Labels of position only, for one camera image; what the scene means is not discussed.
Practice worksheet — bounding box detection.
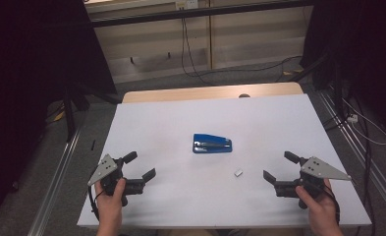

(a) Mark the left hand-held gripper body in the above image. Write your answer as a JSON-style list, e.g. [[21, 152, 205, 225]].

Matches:
[[87, 153, 146, 207]]

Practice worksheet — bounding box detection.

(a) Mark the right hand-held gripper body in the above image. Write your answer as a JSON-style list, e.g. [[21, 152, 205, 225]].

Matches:
[[273, 155, 353, 210]]

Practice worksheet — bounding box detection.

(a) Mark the blue stapler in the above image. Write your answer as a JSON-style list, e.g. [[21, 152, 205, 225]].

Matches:
[[192, 133, 234, 154]]

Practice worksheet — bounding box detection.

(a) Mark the person's left hand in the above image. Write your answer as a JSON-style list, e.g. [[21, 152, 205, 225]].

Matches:
[[94, 177, 127, 225]]

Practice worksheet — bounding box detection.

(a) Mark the person's right hand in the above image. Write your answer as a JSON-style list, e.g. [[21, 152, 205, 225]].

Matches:
[[295, 178, 341, 228]]

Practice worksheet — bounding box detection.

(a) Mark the black stand leg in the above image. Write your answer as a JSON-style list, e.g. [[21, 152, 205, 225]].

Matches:
[[61, 86, 90, 143]]

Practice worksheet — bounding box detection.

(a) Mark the wooden table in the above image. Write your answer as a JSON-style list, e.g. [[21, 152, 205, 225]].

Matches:
[[121, 82, 304, 104]]

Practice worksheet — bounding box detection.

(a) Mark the light wooden cabinet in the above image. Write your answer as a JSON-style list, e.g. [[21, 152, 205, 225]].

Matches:
[[83, 0, 314, 85]]

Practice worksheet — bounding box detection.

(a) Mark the black curtain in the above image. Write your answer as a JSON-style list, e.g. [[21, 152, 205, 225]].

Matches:
[[0, 0, 118, 227], [300, 0, 386, 139]]

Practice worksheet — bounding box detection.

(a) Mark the black horizontal bar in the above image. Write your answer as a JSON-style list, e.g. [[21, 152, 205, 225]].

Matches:
[[90, 0, 314, 29]]

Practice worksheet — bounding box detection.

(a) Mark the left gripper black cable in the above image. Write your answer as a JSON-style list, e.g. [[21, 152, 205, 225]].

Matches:
[[87, 185, 102, 222]]

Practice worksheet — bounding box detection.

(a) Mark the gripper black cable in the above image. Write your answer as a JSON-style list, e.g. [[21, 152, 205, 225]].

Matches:
[[323, 183, 342, 225], [87, 185, 102, 222]]

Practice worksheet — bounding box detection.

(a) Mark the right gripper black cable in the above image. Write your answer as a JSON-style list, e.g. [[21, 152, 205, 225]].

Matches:
[[323, 183, 342, 225]]

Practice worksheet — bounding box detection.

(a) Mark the aluminium floor rail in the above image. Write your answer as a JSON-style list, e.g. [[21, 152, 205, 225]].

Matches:
[[27, 126, 83, 236], [317, 88, 386, 215]]

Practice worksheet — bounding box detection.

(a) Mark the white cable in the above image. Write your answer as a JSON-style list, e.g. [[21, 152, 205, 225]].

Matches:
[[341, 97, 386, 147]]

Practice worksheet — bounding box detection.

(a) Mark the black floor cable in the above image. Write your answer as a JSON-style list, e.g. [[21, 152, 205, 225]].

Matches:
[[209, 54, 303, 84]]

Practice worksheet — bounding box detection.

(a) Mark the hanging black cable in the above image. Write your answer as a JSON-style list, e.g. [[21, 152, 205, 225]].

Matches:
[[180, 17, 214, 87]]

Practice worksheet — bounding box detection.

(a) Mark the white wall socket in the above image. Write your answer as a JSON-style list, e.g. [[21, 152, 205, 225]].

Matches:
[[175, 0, 199, 10]]

